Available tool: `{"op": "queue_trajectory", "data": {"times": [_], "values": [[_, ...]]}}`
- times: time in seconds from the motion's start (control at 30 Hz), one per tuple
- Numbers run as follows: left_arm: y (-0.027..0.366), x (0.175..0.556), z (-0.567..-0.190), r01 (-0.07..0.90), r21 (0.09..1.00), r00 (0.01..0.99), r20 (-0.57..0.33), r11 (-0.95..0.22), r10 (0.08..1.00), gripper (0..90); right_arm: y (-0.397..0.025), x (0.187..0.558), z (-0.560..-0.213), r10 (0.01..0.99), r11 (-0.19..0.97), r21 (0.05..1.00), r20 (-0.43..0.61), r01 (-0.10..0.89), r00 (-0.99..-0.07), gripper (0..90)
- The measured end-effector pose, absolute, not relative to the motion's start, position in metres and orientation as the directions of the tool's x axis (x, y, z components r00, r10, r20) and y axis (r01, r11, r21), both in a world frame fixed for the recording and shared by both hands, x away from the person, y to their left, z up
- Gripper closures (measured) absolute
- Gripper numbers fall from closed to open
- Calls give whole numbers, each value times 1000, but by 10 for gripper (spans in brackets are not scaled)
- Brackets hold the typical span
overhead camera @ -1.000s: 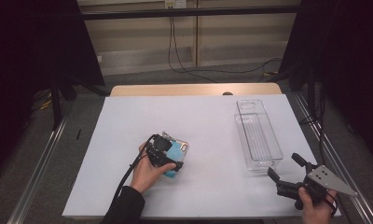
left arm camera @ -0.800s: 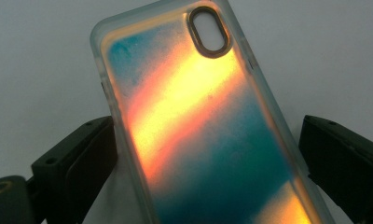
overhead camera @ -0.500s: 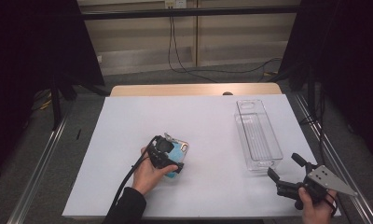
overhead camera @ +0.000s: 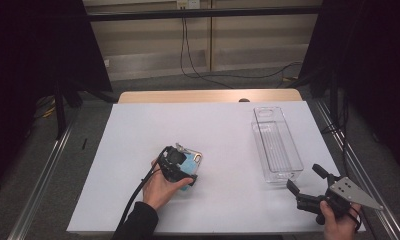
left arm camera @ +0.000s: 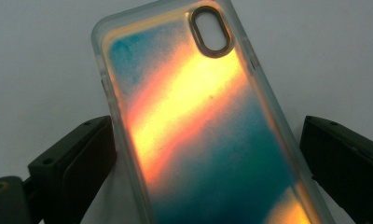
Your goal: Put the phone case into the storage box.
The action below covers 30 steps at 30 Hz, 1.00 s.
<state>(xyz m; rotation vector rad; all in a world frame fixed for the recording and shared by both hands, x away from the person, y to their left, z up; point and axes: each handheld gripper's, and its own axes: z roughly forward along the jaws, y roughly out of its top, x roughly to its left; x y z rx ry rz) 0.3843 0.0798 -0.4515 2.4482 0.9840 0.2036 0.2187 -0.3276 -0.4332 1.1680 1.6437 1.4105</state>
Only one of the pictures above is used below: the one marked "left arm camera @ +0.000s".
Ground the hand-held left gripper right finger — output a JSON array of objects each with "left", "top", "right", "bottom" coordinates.
[{"left": 299, "top": 115, "right": 373, "bottom": 224}]

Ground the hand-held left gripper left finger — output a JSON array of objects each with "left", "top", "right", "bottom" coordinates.
[{"left": 27, "top": 115, "right": 117, "bottom": 224}]

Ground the blue and orange phone case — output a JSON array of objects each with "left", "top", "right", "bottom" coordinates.
[{"left": 90, "top": 0, "right": 337, "bottom": 224}]

